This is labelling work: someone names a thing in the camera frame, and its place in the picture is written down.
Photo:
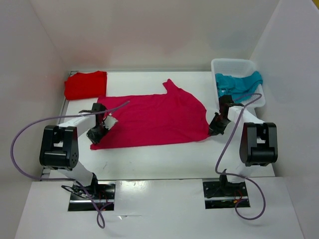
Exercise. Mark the teal t-shirt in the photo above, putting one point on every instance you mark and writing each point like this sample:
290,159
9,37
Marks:
240,89

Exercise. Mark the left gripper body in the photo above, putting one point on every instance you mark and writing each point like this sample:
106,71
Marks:
96,133

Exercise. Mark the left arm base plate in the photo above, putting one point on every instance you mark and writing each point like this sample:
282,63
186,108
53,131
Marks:
104,198

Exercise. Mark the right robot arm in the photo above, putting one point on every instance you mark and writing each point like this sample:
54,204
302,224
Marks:
258,144

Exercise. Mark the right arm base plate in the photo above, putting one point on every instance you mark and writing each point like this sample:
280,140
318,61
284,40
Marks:
216,198

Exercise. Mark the red t-shirt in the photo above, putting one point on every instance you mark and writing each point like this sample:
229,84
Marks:
85,86

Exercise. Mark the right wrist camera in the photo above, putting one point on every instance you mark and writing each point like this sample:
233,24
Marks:
225,102

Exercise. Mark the white plastic basket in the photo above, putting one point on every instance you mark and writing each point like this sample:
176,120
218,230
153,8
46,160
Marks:
237,68

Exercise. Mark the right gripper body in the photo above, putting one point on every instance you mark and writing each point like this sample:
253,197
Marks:
219,124

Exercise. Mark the pink t-shirt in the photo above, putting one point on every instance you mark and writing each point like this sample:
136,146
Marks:
158,119

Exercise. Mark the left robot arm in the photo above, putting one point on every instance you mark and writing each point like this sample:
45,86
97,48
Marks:
60,147

